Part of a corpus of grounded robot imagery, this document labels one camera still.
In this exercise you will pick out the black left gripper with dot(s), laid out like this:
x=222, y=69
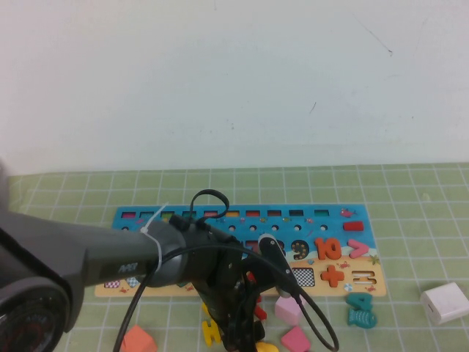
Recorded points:
x=220, y=271

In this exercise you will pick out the yellow duck piece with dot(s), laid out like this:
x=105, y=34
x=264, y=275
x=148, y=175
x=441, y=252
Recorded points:
x=265, y=347

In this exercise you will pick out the small red piece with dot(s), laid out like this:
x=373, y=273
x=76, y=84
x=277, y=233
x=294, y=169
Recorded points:
x=261, y=312

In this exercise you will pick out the yellow letter H piece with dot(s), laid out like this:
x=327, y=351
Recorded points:
x=212, y=331

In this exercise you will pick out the small yellow number piece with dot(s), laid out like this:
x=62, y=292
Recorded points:
x=206, y=309

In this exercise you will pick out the orange plus sign piece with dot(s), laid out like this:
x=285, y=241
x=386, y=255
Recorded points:
x=332, y=275

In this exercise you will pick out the orange number ten piece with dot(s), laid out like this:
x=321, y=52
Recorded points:
x=319, y=249

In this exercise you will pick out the teal wooden fish piece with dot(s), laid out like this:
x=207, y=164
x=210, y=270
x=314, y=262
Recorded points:
x=362, y=318

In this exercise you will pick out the teal number four piece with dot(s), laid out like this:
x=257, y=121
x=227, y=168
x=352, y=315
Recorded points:
x=367, y=300

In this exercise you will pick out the pink greater-than sign piece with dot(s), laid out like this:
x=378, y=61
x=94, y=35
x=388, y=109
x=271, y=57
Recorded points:
x=362, y=249

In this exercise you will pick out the colourful number puzzle board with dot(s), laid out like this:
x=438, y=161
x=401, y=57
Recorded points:
x=335, y=220

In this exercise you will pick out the red rectangle puzzle piece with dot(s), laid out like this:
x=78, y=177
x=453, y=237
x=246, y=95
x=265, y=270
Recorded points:
x=353, y=226

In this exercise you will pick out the pink cube block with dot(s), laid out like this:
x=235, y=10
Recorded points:
x=287, y=311

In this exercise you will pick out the pink pentagon block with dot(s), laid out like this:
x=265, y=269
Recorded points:
x=295, y=341

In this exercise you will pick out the orange block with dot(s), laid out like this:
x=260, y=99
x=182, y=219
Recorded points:
x=137, y=341

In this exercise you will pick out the white zip tie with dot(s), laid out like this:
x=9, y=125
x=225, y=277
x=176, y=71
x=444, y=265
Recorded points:
x=155, y=243

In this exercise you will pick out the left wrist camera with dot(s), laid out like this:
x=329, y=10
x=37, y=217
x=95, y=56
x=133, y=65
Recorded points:
x=275, y=258

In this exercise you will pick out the white USB wall charger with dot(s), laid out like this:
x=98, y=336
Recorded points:
x=445, y=302

